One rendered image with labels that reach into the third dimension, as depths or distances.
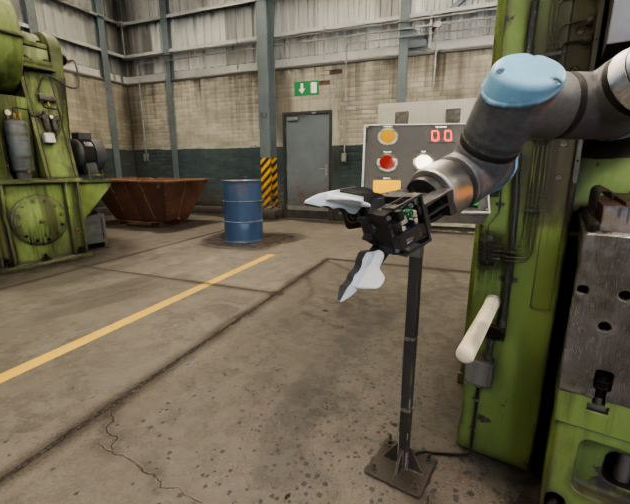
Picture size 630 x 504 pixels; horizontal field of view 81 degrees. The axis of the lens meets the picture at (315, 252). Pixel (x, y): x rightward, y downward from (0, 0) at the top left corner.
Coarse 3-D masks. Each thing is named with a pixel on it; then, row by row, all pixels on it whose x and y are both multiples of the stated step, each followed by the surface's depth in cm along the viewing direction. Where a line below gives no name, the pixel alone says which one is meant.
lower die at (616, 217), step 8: (600, 200) 109; (608, 200) 109; (616, 200) 109; (624, 200) 98; (600, 208) 101; (608, 208) 94; (616, 208) 94; (624, 208) 93; (600, 216) 98; (608, 216) 95; (616, 216) 94; (624, 216) 93; (600, 224) 96; (608, 224) 95; (616, 224) 94; (624, 224) 93
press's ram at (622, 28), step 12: (612, 0) 89; (624, 0) 86; (612, 12) 87; (624, 12) 86; (612, 24) 88; (624, 24) 86; (612, 36) 88; (624, 36) 87; (600, 48) 113; (612, 48) 92; (624, 48) 92; (600, 60) 103
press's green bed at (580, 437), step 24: (552, 384) 149; (552, 408) 128; (576, 408) 102; (600, 408) 100; (624, 408) 96; (552, 432) 111; (576, 432) 104; (600, 432) 100; (624, 432) 97; (552, 456) 109; (576, 456) 105; (600, 456) 105; (624, 456) 104; (552, 480) 110; (576, 480) 110; (600, 480) 107; (624, 480) 106
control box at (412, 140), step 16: (368, 128) 108; (384, 128) 108; (400, 128) 107; (416, 128) 106; (432, 128) 106; (448, 128) 105; (368, 144) 107; (384, 144) 106; (400, 144) 105; (416, 144) 105; (432, 144) 104; (448, 144) 103; (368, 160) 105; (400, 160) 104; (432, 160) 102; (368, 176) 104; (384, 176) 103; (400, 176) 102; (480, 208) 97
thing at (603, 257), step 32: (576, 224) 132; (608, 256) 92; (576, 288) 97; (608, 288) 93; (576, 320) 98; (608, 320) 94; (576, 352) 99; (608, 352) 95; (576, 384) 101; (608, 384) 98
